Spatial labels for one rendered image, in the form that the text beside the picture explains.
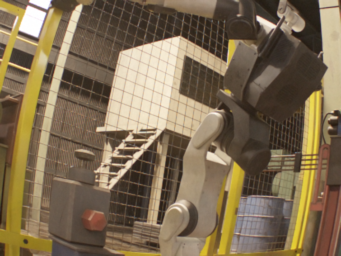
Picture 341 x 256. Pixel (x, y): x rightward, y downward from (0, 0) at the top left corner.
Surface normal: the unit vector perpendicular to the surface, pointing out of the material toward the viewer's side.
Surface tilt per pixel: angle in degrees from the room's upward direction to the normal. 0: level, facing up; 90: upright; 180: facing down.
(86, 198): 90
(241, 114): 90
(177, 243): 109
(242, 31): 156
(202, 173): 115
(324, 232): 90
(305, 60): 125
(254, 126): 80
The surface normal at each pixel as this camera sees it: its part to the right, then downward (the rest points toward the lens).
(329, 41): -0.67, -0.25
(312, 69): 0.40, 0.48
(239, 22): -0.16, 0.79
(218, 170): 0.69, 0.05
